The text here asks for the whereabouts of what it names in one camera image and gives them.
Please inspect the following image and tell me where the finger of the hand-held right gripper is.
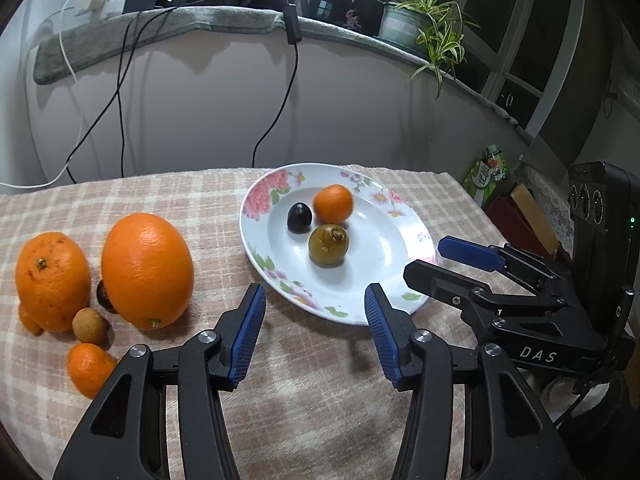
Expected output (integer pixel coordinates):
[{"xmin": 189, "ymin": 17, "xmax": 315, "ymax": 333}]
[
  {"xmin": 403, "ymin": 258, "xmax": 567, "ymax": 344},
  {"xmin": 438, "ymin": 235, "xmax": 577, "ymax": 302}
]

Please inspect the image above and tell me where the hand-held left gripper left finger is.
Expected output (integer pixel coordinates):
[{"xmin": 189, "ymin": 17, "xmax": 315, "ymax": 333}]
[{"xmin": 52, "ymin": 282, "xmax": 267, "ymax": 480}]

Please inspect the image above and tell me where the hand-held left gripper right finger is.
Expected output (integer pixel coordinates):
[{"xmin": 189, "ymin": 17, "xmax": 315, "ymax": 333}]
[{"xmin": 364, "ymin": 282, "xmax": 581, "ymax": 480}]

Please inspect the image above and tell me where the floral white plate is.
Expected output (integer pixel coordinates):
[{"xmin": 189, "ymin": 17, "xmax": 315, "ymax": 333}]
[{"xmin": 239, "ymin": 162, "xmax": 438, "ymax": 327}]

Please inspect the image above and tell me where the large oval orange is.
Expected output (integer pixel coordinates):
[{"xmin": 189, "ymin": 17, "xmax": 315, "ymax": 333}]
[{"xmin": 101, "ymin": 213, "xmax": 195, "ymax": 331}]

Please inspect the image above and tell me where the dark brown chestnut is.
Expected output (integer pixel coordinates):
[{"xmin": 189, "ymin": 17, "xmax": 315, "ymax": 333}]
[{"xmin": 96, "ymin": 280, "xmax": 117, "ymax": 314}]

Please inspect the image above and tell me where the brown longan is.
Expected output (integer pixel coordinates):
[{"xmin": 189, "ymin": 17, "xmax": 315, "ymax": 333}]
[{"xmin": 72, "ymin": 308, "xmax": 108, "ymax": 347}]

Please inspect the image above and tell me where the small mandarin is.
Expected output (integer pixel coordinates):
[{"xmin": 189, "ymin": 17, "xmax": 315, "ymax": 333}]
[
  {"xmin": 314, "ymin": 184, "xmax": 354, "ymax": 224},
  {"xmin": 18, "ymin": 302, "xmax": 45, "ymax": 336},
  {"xmin": 66, "ymin": 343, "xmax": 118, "ymax": 400}
]

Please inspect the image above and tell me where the large round orange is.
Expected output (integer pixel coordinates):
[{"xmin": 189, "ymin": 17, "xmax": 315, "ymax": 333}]
[{"xmin": 14, "ymin": 231, "xmax": 93, "ymax": 334}]

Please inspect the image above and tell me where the brown box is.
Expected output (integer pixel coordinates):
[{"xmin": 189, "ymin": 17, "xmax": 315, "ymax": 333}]
[{"xmin": 487, "ymin": 182, "xmax": 561, "ymax": 261}]

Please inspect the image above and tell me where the green snack packet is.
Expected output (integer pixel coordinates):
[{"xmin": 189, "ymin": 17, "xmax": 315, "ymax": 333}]
[{"xmin": 461, "ymin": 144, "xmax": 512, "ymax": 208}]

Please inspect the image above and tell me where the beige checked tablecloth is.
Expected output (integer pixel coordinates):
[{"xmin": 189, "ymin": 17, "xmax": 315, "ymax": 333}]
[{"xmin": 0, "ymin": 162, "xmax": 566, "ymax": 480}]

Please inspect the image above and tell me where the olive green fruit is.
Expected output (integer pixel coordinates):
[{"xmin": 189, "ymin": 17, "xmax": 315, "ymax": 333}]
[{"xmin": 307, "ymin": 223, "xmax": 349, "ymax": 267}]

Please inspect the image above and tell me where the black round fruit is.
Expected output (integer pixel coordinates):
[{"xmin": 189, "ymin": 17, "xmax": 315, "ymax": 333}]
[{"xmin": 287, "ymin": 202, "xmax": 314, "ymax": 234}]

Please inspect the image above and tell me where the green spider plant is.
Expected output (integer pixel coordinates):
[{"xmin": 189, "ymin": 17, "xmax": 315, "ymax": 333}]
[{"xmin": 352, "ymin": 0, "xmax": 481, "ymax": 101}]

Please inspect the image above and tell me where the grey plant pot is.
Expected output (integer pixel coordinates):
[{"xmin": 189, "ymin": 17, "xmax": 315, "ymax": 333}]
[{"xmin": 377, "ymin": 2, "xmax": 436, "ymax": 51}]

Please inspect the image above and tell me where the grey sill cloth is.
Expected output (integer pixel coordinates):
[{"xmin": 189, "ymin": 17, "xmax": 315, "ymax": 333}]
[{"xmin": 34, "ymin": 6, "xmax": 536, "ymax": 146}]

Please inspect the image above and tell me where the black cable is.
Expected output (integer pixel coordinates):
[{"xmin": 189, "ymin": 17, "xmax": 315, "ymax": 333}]
[
  {"xmin": 65, "ymin": 10, "xmax": 151, "ymax": 183},
  {"xmin": 251, "ymin": 40, "xmax": 300, "ymax": 169},
  {"xmin": 116, "ymin": 12, "xmax": 132, "ymax": 179}
]

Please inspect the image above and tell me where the black inline cable controller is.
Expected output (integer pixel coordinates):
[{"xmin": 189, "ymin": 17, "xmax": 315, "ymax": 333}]
[{"xmin": 283, "ymin": 4, "xmax": 303, "ymax": 45}]

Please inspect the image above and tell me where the white cable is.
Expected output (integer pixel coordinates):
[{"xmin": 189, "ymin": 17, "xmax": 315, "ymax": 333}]
[{"xmin": 0, "ymin": 0, "xmax": 101, "ymax": 190}]

